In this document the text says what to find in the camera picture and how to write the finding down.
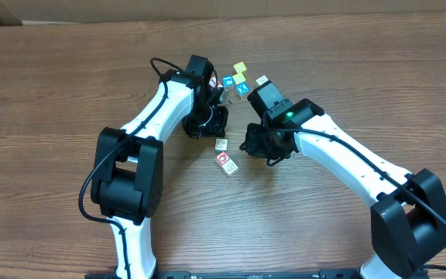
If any plain wooden block green side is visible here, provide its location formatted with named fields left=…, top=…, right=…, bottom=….
left=214, top=138, right=228, bottom=153

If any red O wooden block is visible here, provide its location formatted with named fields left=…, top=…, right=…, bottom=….
left=215, top=151, right=231, bottom=167

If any yellow framed wooden block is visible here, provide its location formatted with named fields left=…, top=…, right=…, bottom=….
left=221, top=160, right=238, bottom=177

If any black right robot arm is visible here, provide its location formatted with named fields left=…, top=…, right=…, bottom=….
left=240, top=97, right=446, bottom=278

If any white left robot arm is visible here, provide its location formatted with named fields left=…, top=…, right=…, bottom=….
left=82, top=64, right=228, bottom=278

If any green C wooden block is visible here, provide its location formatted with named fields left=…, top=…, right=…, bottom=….
left=218, top=87, right=228, bottom=104

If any red I wooden block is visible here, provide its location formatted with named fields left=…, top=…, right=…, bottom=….
left=209, top=76, right=218, bottom=88

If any blue L wooden block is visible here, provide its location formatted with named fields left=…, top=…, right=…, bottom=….
left=221, top=75, right=235, bottom=88

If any blue X wooden block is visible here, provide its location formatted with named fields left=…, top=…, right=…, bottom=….
left=235, top=82, right=250, bottom=99

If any yellow top middle block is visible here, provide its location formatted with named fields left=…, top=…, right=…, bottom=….
left=232, top=73, right=246, bottom=85

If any yellow top far block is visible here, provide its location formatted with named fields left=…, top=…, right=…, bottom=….
left=233, top=61, right=247, bottom=75

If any plain wooden block red print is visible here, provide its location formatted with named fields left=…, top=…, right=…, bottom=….
left=256, top=75, right=269, bottom=86

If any brown cardboard backdrop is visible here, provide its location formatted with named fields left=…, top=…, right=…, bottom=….
left=0, top=0, right=446, bottom=26

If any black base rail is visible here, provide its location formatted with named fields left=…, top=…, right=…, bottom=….
left=85, top=268, right=431, bottom=279

